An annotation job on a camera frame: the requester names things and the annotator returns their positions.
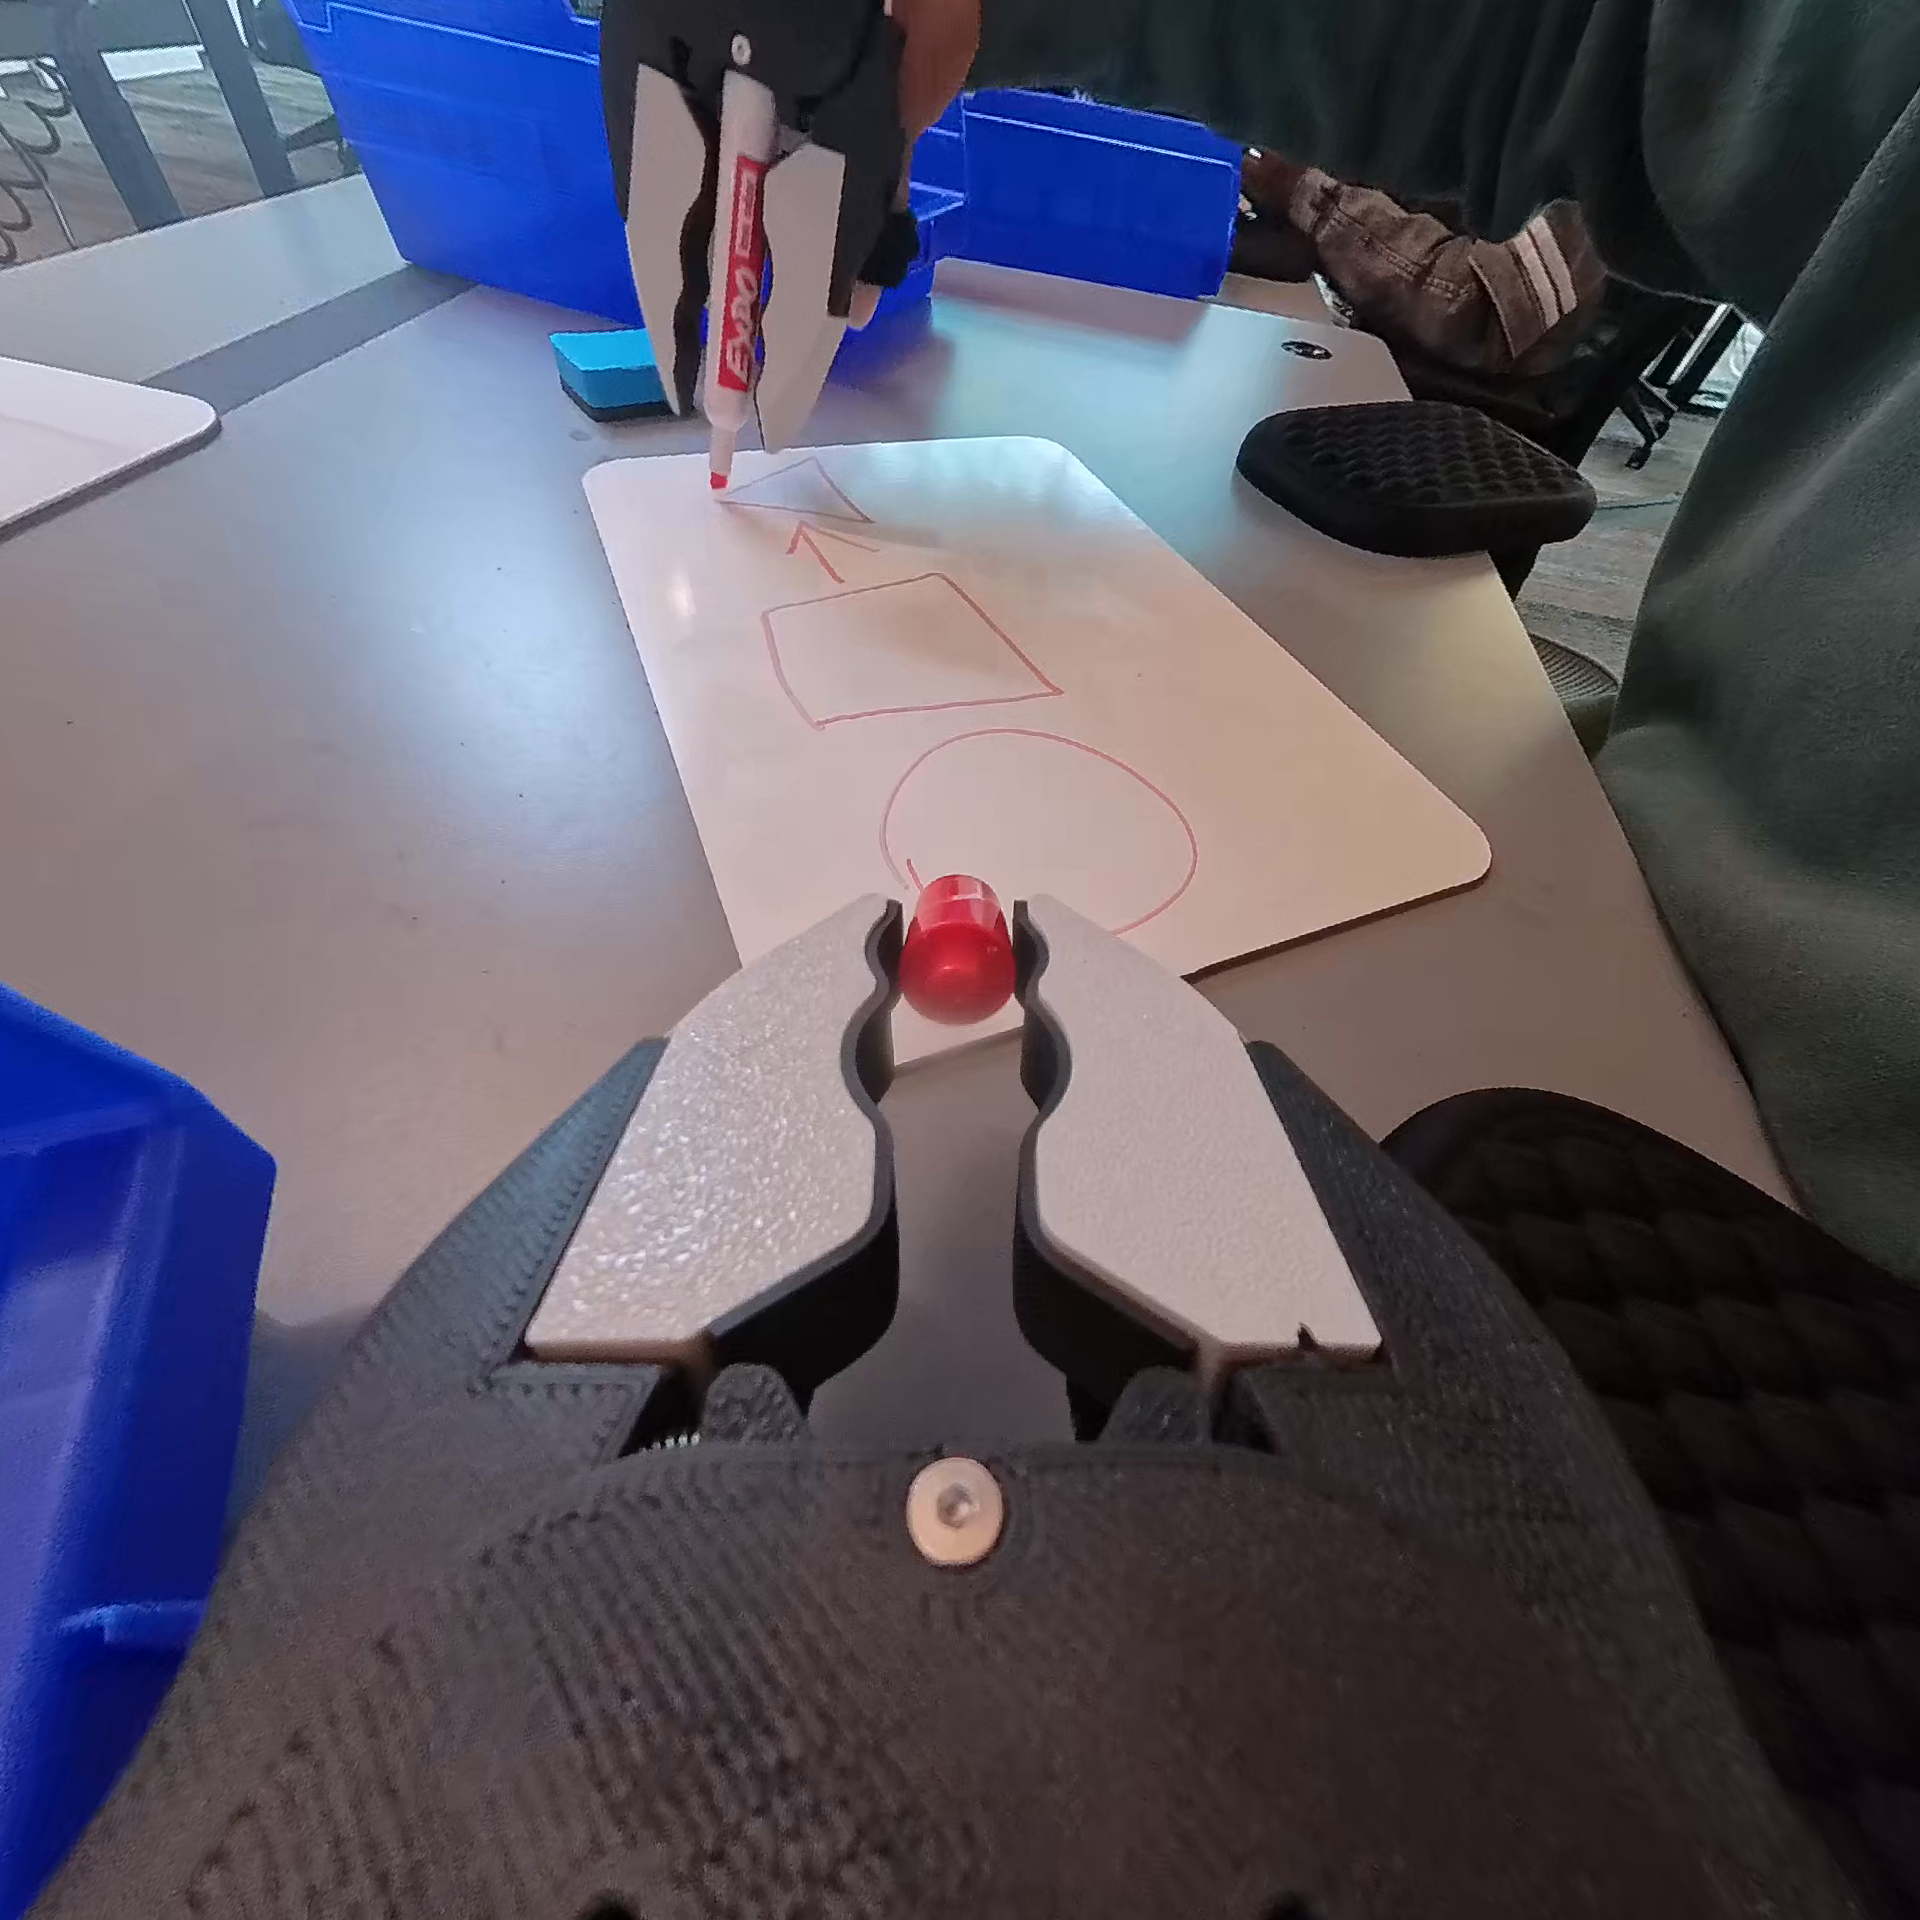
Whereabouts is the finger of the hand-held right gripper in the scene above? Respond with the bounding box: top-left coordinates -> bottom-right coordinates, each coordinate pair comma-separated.
622,80 -> 736,423
748,140 -> 858,436

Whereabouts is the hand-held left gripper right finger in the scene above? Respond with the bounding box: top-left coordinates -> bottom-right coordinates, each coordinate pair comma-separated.
1014,900 -> 1386,1382

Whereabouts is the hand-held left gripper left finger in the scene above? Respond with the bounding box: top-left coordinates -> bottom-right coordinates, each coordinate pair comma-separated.
526,896 -> 903,1376

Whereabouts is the red whiteboard marker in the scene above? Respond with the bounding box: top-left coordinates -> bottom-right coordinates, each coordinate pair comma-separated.
704,72 -> 790,495

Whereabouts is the blue whiteboard eraser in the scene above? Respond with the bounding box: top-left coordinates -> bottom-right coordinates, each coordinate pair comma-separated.
546,325 -> 674,426

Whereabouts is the red marker cap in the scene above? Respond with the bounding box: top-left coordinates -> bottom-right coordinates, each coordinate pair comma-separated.
899,871 -> 1024,1028

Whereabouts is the blue open-front storage bin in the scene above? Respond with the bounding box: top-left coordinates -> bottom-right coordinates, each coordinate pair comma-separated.
0,983 -> 282,1920

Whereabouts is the small blue storage bin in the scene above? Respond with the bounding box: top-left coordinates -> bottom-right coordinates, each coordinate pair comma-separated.
911,85 -> 1251,301

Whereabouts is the black mesh chair armrest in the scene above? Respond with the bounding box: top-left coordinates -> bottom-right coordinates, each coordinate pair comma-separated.
1376,1087 -> 1920,1920
1235,398 -> 1601,563

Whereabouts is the person's green sweatshirt torso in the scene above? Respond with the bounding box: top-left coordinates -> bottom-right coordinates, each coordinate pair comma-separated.
1592,166 -> 1920,1203

